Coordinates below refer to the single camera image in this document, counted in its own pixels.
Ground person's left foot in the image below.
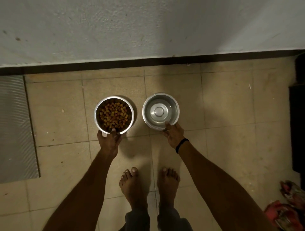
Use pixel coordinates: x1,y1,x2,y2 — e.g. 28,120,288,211
119,167,148,211

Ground person's right hand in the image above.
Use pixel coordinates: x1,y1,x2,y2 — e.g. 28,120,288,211
163,121,186,149

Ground black wristband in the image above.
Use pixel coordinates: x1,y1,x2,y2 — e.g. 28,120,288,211
175,138,190,154

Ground person's foot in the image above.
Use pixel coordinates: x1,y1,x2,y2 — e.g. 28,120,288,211
157,167,181,210
119,167,148,211

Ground person's left forearm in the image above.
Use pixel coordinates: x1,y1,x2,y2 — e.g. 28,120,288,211
42,149,118,231

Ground black furniture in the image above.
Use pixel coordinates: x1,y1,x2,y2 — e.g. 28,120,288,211
288,53,305,191

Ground grey ribbed floor mat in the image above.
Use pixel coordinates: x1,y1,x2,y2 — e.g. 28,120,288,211
0,75,40,184

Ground steel bowl with kibble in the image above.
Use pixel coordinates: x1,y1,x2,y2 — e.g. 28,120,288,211
94,96,135,135

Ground brown pet food kibble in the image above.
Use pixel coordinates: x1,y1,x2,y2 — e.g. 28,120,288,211
99,101,130,129

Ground red patterned cloth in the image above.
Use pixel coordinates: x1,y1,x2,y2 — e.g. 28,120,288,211
264,180,305,231

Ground person's left hand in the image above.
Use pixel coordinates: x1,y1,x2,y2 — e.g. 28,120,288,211
97,128,123,158

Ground person's right forearm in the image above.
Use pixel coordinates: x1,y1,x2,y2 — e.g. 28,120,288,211
177,141,277,231

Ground grey trousers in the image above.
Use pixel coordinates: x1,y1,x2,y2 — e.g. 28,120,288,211
118,207,193,231

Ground person's right foot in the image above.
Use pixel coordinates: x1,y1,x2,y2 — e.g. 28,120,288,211
157,167,181,210

